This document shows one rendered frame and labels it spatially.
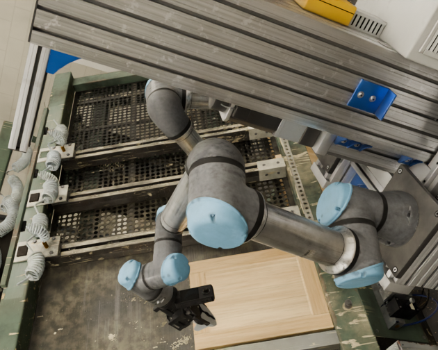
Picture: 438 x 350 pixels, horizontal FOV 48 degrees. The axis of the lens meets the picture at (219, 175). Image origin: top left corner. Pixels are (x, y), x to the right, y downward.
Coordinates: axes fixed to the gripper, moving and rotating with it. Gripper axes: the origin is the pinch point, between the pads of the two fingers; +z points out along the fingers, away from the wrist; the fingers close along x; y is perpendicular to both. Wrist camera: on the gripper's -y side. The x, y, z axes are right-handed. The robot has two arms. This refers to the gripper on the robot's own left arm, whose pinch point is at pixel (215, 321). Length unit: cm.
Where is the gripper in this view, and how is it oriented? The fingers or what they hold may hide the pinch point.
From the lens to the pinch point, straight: 155.6
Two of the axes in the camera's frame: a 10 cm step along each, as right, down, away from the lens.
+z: 6.3, 5.7, 5.3
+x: 1.6, 5.7, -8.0
